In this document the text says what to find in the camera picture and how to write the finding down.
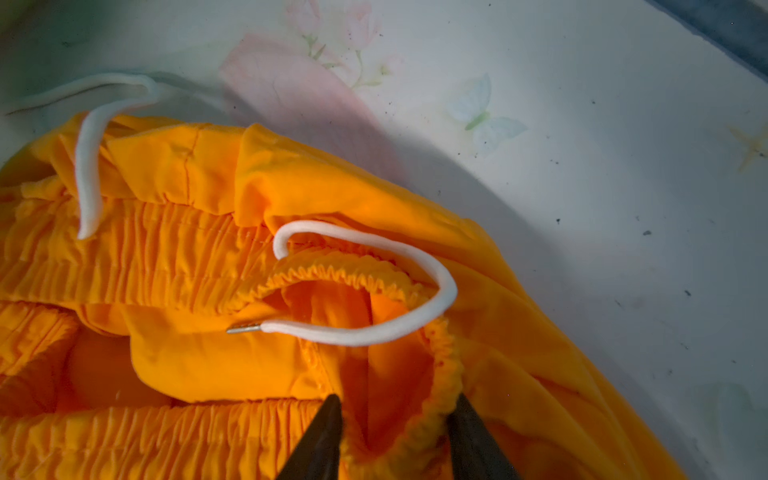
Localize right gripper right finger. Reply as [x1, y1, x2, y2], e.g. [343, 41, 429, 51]
[447, 394, 521, 480]

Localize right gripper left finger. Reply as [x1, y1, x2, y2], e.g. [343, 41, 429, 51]
[276, 394, 343, 480]

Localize orange shorts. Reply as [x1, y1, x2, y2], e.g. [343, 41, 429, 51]
[0, 72, 688, 480]

